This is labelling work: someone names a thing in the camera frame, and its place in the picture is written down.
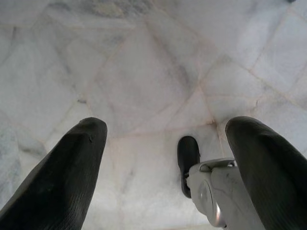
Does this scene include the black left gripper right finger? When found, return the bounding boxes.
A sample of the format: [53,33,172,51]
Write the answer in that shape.
[225,116,307,230]

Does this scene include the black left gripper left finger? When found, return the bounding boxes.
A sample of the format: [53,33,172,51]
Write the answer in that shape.
[0,116,108,230]

